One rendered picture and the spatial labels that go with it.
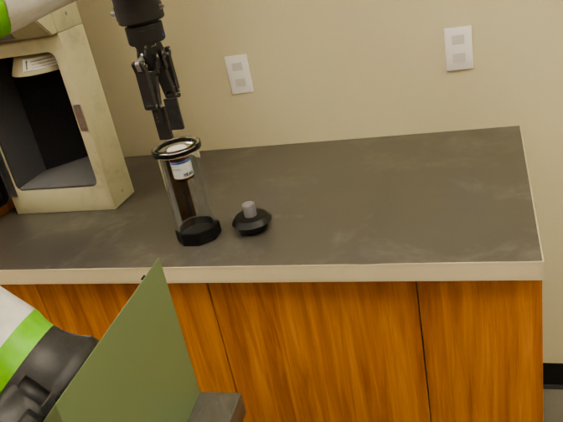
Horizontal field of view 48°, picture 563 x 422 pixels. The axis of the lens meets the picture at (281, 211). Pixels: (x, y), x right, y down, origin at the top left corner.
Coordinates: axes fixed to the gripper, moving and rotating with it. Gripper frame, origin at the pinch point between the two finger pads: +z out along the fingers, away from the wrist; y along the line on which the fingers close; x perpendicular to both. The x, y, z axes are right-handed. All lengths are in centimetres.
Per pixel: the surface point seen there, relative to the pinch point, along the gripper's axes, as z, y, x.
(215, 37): -6, -59, -11
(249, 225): 25.2, 1.4, 13.3
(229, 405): 28, 52, 26
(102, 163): 15.0, -17.0, -31.6
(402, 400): 65, 10, 44
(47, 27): -21.0, -12.8, -31.5
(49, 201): 24, -16, -52
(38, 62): -12.4, -19.2, -41.9
